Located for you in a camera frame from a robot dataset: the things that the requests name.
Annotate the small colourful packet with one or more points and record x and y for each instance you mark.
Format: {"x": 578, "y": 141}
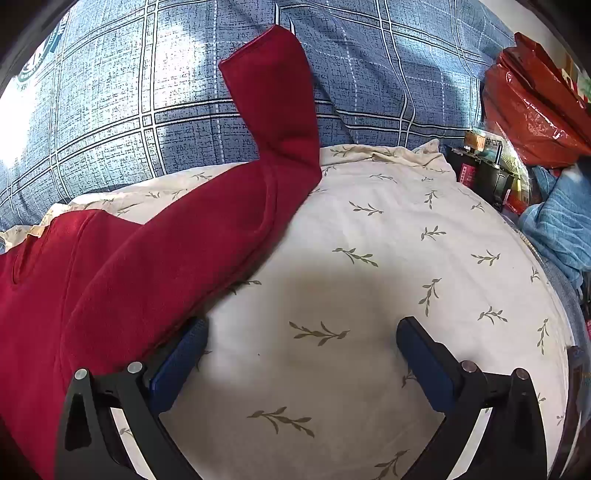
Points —
{"x": 480, "y": 143}

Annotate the red knit sweater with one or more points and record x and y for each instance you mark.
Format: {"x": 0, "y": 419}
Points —
{"x": 138, "y": 277}

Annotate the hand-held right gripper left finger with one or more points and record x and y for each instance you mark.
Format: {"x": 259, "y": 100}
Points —
{"x": 178, "y": 364}

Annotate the red plastic bag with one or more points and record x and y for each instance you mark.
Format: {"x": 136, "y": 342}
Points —
{"x": 531, "y": 115}

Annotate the black box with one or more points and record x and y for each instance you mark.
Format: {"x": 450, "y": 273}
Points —
{"x": 480, "y": 180}

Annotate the white leaf-print quilt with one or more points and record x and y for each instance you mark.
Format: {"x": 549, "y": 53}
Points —
{"x": 369, "y": 254}

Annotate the light blue towel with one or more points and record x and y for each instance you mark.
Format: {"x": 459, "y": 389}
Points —
{"x": 558, "y": 221}

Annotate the blue plaid bed sheet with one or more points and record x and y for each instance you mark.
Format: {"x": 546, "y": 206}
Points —
{"x": 115, "y": 92}

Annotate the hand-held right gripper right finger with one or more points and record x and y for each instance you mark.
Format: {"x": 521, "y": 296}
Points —
{"x": 427, "y": 369}

